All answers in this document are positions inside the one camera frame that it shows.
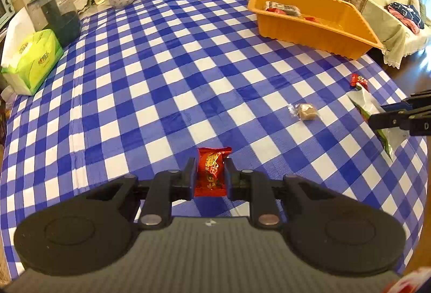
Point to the cream covered sofa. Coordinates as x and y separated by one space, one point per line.
398 40

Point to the brown wrapped candy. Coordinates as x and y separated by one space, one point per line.
304 111

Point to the small red candy packet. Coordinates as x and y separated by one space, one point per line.
358 82

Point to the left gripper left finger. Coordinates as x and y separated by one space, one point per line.
167 187

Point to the dark glass container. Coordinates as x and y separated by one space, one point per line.
60 16

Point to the green tissue pack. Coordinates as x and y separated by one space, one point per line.
32 61

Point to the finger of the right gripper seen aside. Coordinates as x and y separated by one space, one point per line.
413 113

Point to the orange plastic tray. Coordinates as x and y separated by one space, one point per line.
333 26

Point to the silver green snack bag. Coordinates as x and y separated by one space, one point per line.
382 123

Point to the clothes pile on sofa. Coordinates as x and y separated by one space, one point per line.
408 15

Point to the silver black snack bar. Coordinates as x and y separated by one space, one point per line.
290 10

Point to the large red snack packet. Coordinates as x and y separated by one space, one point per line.
312 19

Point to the blue white checkered tablecloth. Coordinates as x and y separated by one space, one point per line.
145 87

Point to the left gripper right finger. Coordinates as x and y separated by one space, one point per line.
253 187

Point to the red gold snack packet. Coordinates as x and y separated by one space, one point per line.
210 180

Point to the light blue toaster oven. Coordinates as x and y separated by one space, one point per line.
7 11

